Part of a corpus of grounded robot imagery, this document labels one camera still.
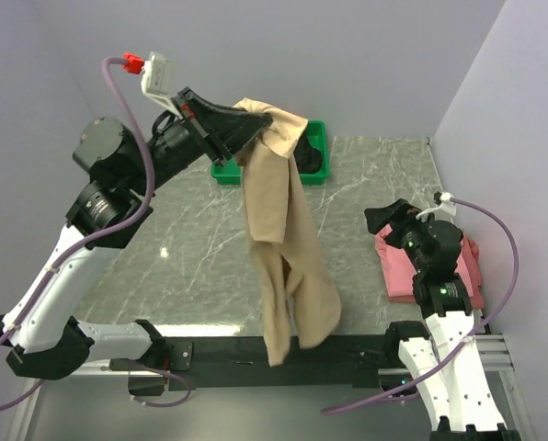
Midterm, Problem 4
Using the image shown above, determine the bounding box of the black t shirt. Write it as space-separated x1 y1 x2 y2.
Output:
293 133 323 175

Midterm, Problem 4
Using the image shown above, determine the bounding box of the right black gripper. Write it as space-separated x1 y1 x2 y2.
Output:
364 198 435 273

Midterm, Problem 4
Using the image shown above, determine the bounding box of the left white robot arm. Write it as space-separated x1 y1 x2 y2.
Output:
0 89 273 380

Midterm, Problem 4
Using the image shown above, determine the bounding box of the dark pink folded t shirt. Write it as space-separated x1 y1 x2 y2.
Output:
387 236 485 308

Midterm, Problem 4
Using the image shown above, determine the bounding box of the beige t shirt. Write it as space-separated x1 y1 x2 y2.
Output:
236 98 342 367

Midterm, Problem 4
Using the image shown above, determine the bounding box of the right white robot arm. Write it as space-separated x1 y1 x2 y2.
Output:
364 199 520 440

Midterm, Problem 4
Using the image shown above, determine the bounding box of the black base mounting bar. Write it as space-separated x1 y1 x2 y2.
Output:
126 334 422 391

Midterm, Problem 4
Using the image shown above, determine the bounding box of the green plastic bin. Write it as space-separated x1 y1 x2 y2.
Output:
211 119 330 186

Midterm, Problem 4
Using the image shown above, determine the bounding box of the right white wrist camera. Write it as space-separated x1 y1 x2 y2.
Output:
416 192 457 221

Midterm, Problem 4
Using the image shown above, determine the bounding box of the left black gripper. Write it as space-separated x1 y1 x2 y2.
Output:
128 85 273 197

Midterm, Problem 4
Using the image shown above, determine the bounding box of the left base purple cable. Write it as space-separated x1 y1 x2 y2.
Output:
126 369 198 409

